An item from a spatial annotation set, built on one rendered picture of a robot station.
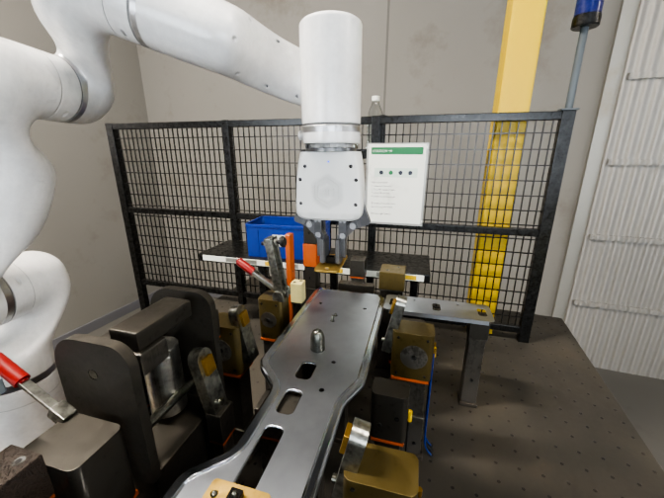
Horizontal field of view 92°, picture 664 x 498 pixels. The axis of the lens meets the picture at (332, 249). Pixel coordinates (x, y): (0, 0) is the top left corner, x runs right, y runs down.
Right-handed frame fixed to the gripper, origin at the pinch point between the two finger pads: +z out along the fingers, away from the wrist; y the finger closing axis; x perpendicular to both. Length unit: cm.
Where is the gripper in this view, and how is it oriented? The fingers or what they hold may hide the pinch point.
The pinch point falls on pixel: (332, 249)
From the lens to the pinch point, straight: 51.2
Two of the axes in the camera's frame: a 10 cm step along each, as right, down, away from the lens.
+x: 2.3, -2.8, 9.3
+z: 0.1, 9.6, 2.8
